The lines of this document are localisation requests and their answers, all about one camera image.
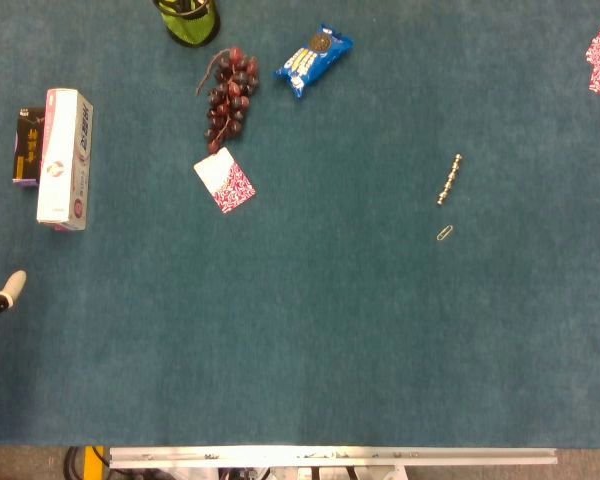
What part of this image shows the blue cookie packet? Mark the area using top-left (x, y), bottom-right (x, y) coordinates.
top-left (273, 22), bottom-right (355, 100)

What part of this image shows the bunch of red grapes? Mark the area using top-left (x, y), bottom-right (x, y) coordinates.
top-left (195, 46), bottom-right (261, 156)

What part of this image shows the yellow bracket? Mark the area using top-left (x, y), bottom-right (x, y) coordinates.
top-left (83, 445), bottom-right (106, 480)

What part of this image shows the aluminium profile rail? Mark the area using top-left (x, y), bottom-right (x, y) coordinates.
top-left (108, 445), bottom-right (559, 470)

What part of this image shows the black mesh pen holder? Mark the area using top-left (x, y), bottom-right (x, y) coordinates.
top-left (152, 0), bottom-right (222, 49)

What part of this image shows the white pink toothpaste box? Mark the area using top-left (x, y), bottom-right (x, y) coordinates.
top-left (35, 88), bottom-right (95, 232)

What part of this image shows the black cable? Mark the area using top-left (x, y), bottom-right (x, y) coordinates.
top-left (63, 446), bottom-right (84, 480)

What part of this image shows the small black box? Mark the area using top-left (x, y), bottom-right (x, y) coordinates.
top-left (12, 106), bottom-right (48, 189)

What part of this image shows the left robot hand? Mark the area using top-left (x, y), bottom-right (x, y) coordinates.
top-left (0, 169), bottom-right (28, 323)

